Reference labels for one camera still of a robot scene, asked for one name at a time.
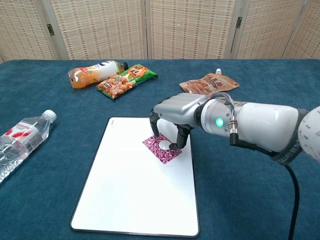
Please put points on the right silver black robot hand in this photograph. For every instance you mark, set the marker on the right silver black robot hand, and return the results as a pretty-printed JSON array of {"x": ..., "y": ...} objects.
[{"x": 180, "y": 107}]

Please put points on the pink patterned packet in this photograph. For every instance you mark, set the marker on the pink patterned packet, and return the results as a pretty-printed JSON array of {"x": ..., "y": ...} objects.
[{"x": 165, "y": 156}]

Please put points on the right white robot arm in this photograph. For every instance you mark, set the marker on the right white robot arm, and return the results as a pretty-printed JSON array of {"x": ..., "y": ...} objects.
[{"x": 262, "y": 122}]

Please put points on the white rectangular board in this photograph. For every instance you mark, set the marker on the white rectangular board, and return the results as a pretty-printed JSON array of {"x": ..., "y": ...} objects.
[{"x": 135, "y": 195}]

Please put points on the brown spout pouch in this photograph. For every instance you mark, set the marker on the brown spout pouch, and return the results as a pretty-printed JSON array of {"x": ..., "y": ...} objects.
[{"x": 212, "y": 85}]

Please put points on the green orange snack bag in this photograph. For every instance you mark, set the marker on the green orange snack bag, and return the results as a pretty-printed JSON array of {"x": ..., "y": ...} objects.
[{"x": 122, "y": 82}]

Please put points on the bamboo folding screen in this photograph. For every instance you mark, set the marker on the bamboo folding screen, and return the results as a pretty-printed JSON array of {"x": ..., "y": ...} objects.
[{"x": 187, "y": 27}]

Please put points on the orange juice bottle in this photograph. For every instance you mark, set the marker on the orange juice bottle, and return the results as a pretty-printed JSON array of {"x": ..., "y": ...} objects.
[{"x": 92, "y": 73}]

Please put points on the black screen hinge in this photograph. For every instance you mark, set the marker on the black screen hinge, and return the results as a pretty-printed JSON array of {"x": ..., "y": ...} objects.
[
  {"x": 50, "y": 29},
  {"x": 239, "y": 22}
]

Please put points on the dark blue table cloth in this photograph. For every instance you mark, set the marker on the dark blue table cloth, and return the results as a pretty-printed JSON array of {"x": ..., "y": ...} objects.
[{"x": 50, "y": 200}]

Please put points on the clear plastic water bottle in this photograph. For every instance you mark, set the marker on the clear plastic water bottle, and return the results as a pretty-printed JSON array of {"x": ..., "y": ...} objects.
[{"x": 22, "y": 140}]

